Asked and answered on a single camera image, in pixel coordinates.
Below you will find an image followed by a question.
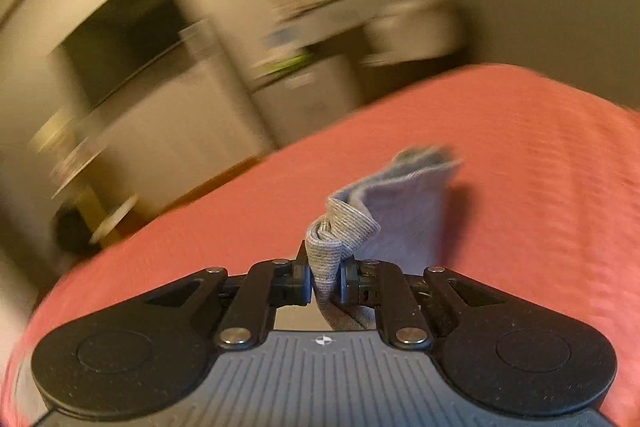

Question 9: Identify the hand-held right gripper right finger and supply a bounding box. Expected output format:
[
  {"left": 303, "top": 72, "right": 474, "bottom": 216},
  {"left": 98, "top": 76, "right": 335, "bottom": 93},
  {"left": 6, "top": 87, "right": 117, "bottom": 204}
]
[{"left": 339, "top": 258, "right": 497, "bottom": 351}]

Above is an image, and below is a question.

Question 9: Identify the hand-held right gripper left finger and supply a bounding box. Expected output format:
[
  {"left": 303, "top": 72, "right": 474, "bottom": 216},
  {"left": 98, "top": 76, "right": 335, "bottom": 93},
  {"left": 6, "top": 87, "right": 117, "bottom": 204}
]
[{"left": 144, "top": 241, "right": 312, "bottom": 351}]

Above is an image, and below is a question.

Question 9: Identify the grey sock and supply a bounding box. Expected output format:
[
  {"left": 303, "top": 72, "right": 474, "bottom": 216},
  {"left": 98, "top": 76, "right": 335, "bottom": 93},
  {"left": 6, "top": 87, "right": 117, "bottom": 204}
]
[{"left": 304, "top": 147, "right": 464, "bottom": 333}]

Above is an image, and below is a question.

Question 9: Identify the small grey fridge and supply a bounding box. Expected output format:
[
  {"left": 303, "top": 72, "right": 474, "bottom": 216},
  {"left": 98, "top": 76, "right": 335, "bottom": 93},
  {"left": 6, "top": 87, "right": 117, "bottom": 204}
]
[{"left": 249, "top": 52, "right": 372, "bottom": 148}]

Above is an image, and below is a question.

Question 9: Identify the white cabinet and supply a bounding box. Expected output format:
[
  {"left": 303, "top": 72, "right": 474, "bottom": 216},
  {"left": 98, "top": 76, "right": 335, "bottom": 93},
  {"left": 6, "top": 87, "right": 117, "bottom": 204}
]
[{"left": 95, "top": 19, "right": 282, "bottom": 219}]

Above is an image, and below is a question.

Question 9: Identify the pink bedspread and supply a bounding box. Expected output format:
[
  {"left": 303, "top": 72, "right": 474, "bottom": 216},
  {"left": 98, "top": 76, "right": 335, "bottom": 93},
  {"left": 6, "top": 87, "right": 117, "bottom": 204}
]
[{"left": 5, "top": 63, "right": 640, "bottom": 427}]

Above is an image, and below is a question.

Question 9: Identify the green item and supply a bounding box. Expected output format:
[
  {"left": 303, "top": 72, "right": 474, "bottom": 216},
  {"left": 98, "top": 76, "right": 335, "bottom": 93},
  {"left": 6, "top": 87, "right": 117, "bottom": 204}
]
[{"left": 259, "top": 52, "right": 312, "bottom": 78}]

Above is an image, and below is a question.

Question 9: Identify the yellow side table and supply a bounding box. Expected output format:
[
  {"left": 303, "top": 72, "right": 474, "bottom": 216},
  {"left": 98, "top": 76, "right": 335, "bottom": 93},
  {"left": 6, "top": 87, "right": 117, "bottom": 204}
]
[{"left": 29, "top": 107, "right": 142, "bottom": 249}]

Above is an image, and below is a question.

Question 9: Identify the dark round object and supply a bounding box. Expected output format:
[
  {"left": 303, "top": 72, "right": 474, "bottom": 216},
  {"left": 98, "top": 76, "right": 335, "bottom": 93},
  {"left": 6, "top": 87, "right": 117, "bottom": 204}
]
[{"left": 52, "top": 206, "right": 97, "bottom": 259}]

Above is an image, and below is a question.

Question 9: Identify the white cloth bag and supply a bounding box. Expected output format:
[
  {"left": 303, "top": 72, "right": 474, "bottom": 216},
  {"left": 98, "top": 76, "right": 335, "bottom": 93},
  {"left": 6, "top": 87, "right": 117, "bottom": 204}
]
[{"left": 364, "top": 0, "right": 467, "bottom": 66}]

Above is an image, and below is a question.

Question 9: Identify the grey desk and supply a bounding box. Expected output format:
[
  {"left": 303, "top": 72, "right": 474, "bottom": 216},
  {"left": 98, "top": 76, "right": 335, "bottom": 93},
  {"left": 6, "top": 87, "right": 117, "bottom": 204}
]
[{"left": 274, "top": 0, "right": 466, "bottom": 58}]

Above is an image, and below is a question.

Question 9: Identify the black wall television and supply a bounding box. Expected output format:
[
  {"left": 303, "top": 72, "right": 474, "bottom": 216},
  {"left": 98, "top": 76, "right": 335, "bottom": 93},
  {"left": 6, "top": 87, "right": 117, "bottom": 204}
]
[{"left": 50, "top": 0, "right": 192, "bottom": 108}]

